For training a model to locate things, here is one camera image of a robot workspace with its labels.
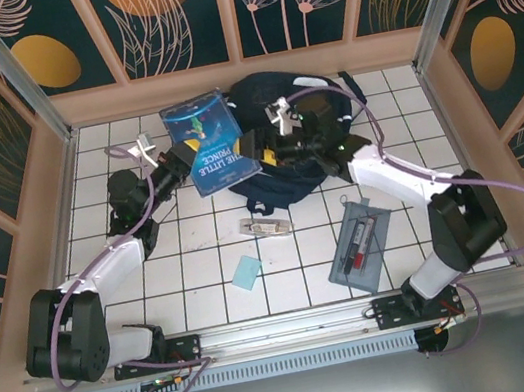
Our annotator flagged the grey slotted cable duct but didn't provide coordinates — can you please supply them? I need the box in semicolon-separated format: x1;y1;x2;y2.
63;329;421;392

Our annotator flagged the small green circuit board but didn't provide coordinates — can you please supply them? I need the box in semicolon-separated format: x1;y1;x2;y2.
138;371;186;392

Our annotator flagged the aluminium mounting rail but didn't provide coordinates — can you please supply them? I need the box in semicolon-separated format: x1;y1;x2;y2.
15;265;524;392

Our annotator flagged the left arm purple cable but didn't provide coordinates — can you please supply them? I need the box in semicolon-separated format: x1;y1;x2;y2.
15;134;219;392

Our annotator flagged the light blue sticky note pad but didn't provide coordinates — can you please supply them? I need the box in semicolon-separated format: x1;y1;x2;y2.
227;251;267;294

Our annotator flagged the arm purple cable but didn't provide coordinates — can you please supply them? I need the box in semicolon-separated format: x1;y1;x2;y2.
283;49;524;377
15;134;219;392

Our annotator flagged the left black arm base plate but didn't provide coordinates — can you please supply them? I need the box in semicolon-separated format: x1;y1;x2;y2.
109;332;207;383

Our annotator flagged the navy blue backpack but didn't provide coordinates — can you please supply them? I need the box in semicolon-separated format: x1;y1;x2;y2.
208;54;386;222

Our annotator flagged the white marker black cap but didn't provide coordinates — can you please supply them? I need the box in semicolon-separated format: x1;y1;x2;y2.
333;219;375;275

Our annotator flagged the grey mesh pencil pouch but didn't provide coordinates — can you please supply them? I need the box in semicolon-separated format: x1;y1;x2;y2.
313;186;406;301

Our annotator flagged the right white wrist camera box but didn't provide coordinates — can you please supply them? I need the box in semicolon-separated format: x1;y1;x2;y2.
262;95;304;139

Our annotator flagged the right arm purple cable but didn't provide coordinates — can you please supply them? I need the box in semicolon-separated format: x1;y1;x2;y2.
283;49;524;377

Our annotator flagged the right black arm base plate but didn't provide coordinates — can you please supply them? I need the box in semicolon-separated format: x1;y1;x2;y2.
369;282;467;334

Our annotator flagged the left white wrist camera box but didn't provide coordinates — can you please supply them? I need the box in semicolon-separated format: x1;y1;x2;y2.
131;130;162;172

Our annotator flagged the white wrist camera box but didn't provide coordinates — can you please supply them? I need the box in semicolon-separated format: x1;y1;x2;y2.
262;95;304;139
131;130;162;172

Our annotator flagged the blue Little Prince book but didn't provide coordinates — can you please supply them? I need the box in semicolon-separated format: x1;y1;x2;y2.
157;85;268;204

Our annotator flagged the white marker red cap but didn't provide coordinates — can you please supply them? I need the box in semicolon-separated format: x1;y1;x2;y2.
345;214;386;271

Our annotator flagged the clear plastic stationery case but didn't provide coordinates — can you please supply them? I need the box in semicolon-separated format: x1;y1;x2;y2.
236;209;296;246

